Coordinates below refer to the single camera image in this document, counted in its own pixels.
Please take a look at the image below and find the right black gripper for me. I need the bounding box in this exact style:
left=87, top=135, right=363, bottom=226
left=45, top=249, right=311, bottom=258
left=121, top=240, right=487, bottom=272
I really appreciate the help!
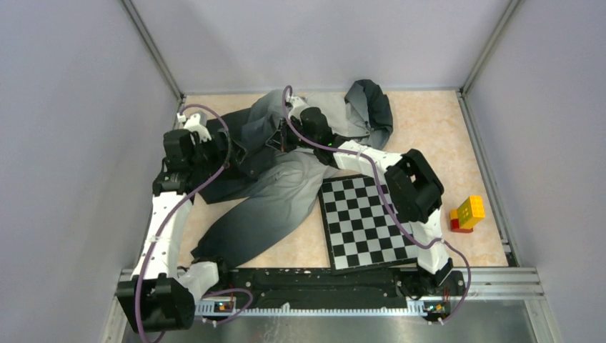
left=267, top=116, right=318, bottom=154

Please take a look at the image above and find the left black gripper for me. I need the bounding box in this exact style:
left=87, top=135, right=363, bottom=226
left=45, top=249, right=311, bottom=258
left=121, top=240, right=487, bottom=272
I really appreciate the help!
left=188, top=127, right=247, bottom=174

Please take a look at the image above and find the grey gradient zip jacket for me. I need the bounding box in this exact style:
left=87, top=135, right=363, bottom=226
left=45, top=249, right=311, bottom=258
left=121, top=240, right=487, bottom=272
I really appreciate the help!
left=191, top=79, right=393, bottom=268

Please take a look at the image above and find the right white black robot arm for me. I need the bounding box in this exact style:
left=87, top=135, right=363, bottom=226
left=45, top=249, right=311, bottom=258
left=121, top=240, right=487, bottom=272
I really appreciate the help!
left=278, top=103, right=453, bottom=294

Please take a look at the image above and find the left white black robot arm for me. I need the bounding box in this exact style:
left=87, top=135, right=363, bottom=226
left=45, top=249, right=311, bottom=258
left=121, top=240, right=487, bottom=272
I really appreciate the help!
left=116, top=129, right=236, bottom=334

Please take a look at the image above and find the black white checkerboard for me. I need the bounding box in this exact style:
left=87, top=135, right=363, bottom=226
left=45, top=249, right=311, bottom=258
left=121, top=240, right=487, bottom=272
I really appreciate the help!
left=318, top=174, right=418, bottom=275

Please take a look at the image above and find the red toy brick block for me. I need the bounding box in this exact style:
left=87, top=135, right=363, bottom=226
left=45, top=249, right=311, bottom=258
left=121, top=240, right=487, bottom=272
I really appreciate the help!
left=449, top=209, right=474, bottom=234

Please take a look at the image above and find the yellow toy brick block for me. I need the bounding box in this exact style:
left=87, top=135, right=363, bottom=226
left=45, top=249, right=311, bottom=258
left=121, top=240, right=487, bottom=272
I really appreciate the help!
left=457, top=195, right=486, bottom=230

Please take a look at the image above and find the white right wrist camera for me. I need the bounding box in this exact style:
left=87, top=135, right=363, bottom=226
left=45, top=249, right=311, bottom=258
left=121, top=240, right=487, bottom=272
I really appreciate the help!
left=286, top=95, right=309, bottom=120

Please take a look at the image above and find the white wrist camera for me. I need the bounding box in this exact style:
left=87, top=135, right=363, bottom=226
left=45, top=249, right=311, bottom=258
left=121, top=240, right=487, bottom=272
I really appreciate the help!
left=286, top=95, right=309, bottom=120
left=177, top=111, right=212, bottom=142

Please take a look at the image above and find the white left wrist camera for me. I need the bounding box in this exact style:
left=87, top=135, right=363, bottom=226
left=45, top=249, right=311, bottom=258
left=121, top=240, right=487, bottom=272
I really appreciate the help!
left=177, top=111, right=212, bottom=142

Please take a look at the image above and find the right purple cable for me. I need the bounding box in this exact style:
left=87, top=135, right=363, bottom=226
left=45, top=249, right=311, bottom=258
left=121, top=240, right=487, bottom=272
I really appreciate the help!
left=282, top=85, right=471, bottom=326

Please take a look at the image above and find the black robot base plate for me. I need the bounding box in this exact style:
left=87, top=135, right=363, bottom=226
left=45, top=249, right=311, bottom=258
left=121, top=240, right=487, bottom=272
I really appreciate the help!
left=209, top=267, right=466, bottom=312

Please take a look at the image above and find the aluminium frame rail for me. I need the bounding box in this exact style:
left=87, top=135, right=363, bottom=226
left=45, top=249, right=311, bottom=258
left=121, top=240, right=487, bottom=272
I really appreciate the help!
left=113, top=267, right=545, bottom=317

